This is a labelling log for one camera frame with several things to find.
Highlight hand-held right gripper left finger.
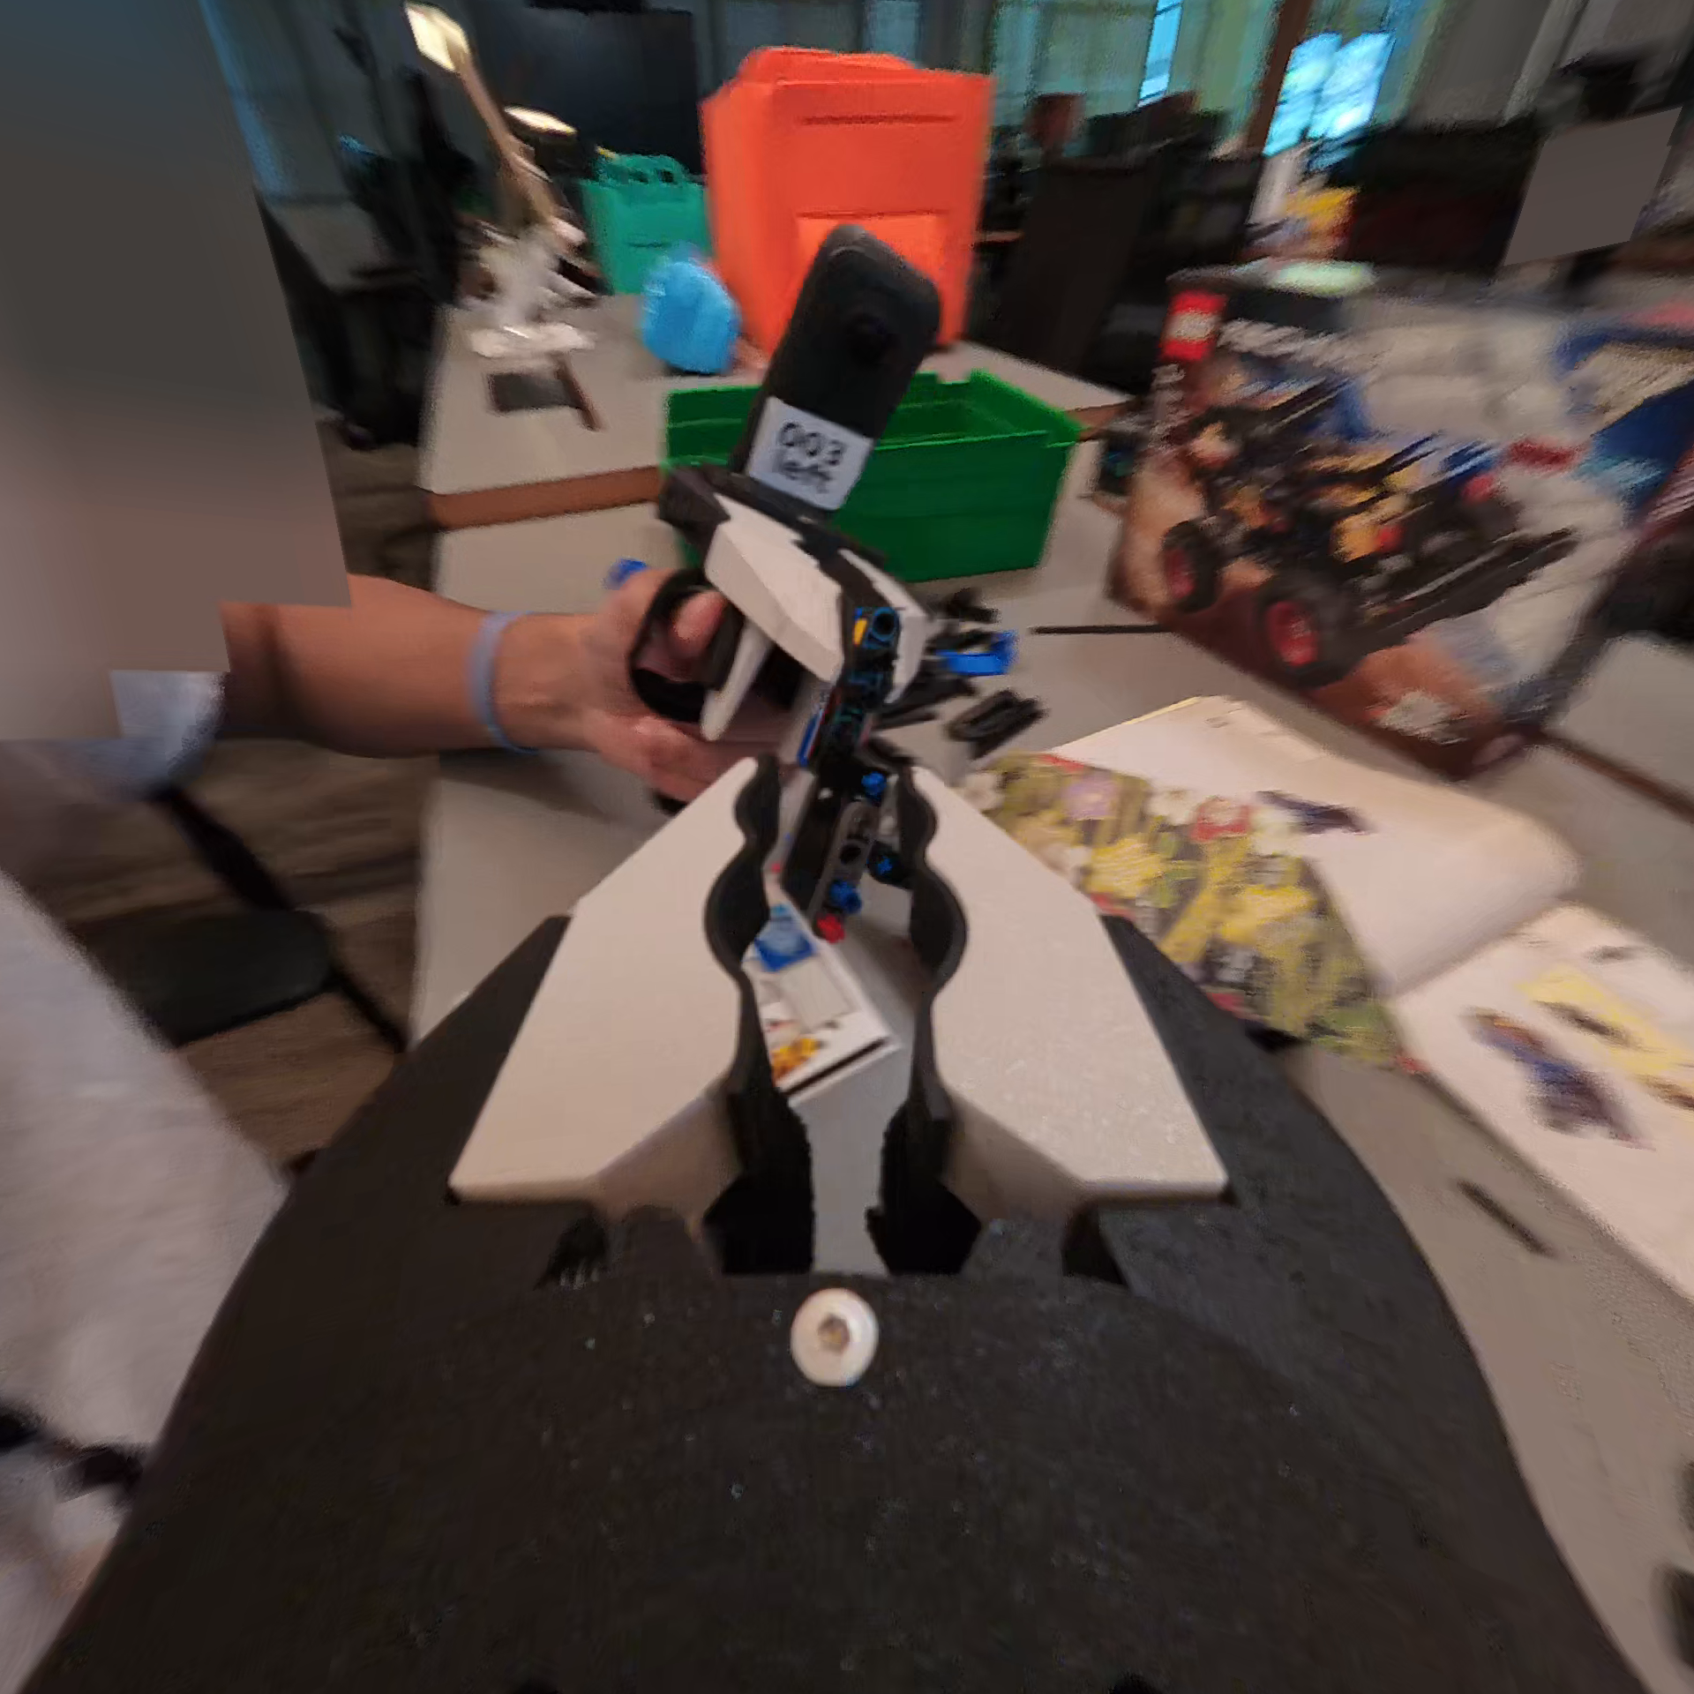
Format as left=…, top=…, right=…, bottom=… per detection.
left=448, top=754, right=814, bottom=1274

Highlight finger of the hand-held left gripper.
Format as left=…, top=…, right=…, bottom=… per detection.
left=823, top=543, right=931, bottom=638
left=706, top=519, right=851, bottom=680

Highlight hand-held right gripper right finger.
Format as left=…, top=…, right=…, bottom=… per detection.
left=866, top=764, right=1231, bottom=1272

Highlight black blue lego assembly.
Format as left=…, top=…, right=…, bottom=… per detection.
left=769, top=600, right=931, bottom=946

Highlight spread of black lego beams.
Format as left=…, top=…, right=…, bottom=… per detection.
left=910, top=591, right=1053, bottom=762

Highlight short black lego axle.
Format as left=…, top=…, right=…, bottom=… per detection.
left=1454, top=1180, right=1553, bottom=1256

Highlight lego set box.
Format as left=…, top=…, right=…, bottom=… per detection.
left=1100, top=263, right=1694, bottom=782

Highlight person's left hand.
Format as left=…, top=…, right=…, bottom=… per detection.
left=506, top=585, right=796, bottom=805

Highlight green plastic bin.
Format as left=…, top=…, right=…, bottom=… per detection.
left=662, top=368, right=1087, bottom=587

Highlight blue crumpled bag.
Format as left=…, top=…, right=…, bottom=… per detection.
left=638, top=253, right=745, bottom=380

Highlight orange plastic bin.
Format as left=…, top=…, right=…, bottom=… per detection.
left=697, top=47, right=995, bottom=389

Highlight floral patterned paper sheet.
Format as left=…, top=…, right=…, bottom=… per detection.
left=956, top=749, right=1407, bottom=1070

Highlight colourful sticker sheet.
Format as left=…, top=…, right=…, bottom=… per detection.
left=738, top=904, right=898, bottom=1096

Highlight green tote bag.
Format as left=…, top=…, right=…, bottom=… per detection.
left=575, top=151, right=711, bottom=299

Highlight white side table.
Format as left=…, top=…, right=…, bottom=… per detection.
left=416, top=295, right=680, bottom=534

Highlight blue wristband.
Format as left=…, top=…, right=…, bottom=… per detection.
left=466, top=610, right=540, bottom=757

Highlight instruction booklet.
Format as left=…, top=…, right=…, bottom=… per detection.
left=1059, top=691, right=1694, bottom=1304

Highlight person's white shirt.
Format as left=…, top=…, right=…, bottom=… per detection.
left=0, top=868, right=288, bottom=1650

